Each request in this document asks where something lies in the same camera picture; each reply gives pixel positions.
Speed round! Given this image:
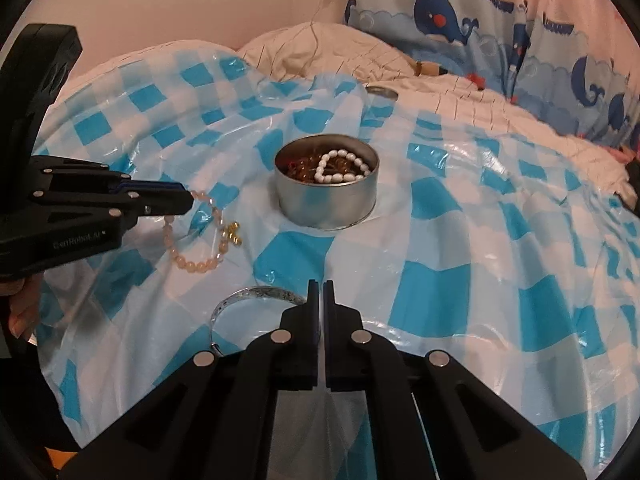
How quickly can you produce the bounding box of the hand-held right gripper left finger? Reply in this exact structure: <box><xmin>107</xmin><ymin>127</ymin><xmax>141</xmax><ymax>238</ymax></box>
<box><xmin>60</xmin><ymin>280</ymin><xmax>321</xmax><ymax>480</ymax></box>

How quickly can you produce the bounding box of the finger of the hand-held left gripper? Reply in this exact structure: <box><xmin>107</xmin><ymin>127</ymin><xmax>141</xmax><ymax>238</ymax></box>
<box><xmin>32</xmin><ymin>156</ymin><xmax>187</xmax><ymax>196</ymax></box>
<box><xmin>37</xmin><ymin>192</ymin><xmax>195</xmax><ymax>219</ymax></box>

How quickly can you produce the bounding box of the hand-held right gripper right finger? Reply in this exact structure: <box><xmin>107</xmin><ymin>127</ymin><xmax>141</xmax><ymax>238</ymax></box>
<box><xmin>322</xmin><ymin>280</ymin><xmax>586</xmax><ymax>480</ymax></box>

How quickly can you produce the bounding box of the pink bead bracelet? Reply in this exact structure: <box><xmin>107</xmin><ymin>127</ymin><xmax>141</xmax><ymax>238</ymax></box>
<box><xmin>161</xmin><ymin>190</ymin><xmax>228</xmax><ymax>272</ymax></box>

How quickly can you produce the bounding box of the silver bangle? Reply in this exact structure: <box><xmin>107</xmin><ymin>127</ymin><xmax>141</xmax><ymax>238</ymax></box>
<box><xmin>210</xmin><ymin>286</ymin><xmax>307</xmax><ymax>356</ymax></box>

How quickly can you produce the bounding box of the round metal tin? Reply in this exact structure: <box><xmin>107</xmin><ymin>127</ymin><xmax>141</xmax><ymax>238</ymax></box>
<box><xmin>273</xmin><ymin>134</ymin><xmax>380</xmax><ymax>231</ymax></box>

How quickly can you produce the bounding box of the amber bead bracelet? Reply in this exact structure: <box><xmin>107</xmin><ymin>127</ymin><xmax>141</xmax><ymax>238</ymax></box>
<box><xmin>280</xmin><ymin>146</ymin><xmax>351</xmax><ymax>183</ymax></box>

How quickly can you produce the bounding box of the white bead bracelet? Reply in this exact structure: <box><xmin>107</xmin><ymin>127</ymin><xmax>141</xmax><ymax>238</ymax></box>
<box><xmin>314</xmin><ymin>147</ymin><xmax>374</xmax><ymax>186</ymax></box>

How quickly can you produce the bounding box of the person's left hand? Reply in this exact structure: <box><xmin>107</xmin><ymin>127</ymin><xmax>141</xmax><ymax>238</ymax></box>
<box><xmin>7</xmin><ymin>279</ymin><xmax>45</xmax><ymax>339</ymax></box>

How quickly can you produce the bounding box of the small yellow bead charm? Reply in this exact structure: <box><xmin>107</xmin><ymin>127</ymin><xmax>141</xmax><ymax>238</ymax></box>
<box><xmin>220</xmin><ymin>220</ymin><xmax>244</xmax><ymax>249</ymax></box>

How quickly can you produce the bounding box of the blue checked plastic sheet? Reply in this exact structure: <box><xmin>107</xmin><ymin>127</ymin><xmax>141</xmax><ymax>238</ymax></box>
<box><xmin>30</xmin><ymin>45</ymin><xmax>640</xmax><ymax>466</ymax></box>

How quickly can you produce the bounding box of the white quilt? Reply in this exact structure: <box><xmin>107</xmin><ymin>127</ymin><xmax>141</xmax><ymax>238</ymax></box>
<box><xmin>237</xmin><ymin>22</ymin><xmax>631</xmax><ymax>196</ymax></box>

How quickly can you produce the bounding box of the small tan bottle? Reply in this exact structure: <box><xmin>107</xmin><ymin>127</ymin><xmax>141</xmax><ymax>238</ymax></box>
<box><xmin>410</xmin><ymin>60</ymin><xmax>449</xmax><ymax>77</ymax></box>

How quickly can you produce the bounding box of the pink cloth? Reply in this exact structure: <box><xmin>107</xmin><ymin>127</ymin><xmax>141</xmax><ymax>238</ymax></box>
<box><xmin>607</xmin><ymin>145</ymin><xmax>640</xmax><ymax>166</ymax></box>

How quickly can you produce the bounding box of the whale print blue cloth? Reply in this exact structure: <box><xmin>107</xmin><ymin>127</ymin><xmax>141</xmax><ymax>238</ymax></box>
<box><xmin>344</xmin><ymin>0</ymin><xmax>640</xmax><ymax>149</ymax></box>

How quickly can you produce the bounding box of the thin white cable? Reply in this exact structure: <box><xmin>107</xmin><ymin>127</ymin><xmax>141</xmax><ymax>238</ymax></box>
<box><xmin>287</xmin><ymin>0</ymin><xmax>342</xmax><ymax>68</ymax></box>

